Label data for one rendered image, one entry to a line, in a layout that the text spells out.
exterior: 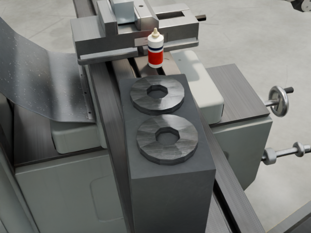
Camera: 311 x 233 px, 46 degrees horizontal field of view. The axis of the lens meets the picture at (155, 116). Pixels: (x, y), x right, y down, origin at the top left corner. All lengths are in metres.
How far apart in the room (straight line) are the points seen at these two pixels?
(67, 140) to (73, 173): 0.13
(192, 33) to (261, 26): 2.14
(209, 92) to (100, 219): 0.59
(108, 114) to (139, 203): 0.35
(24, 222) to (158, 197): 0.73
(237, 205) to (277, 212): 1.19
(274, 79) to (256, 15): 0.86
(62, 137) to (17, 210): 0.28
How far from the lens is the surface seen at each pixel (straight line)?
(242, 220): 0.70
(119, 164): 0.76
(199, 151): 0.53
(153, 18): 1.00
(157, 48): 0.95
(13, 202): 1.13
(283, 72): 2.70
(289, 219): 1.41
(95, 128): 1.00
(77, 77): 1.10
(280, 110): 1.40
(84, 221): 1.33
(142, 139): 0.53
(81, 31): 1.03
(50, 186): 1.14
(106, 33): 0.99
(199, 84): 1.12
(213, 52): 2.79
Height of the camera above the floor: 1.55
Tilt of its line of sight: 44 degrees down
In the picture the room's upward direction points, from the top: straight up
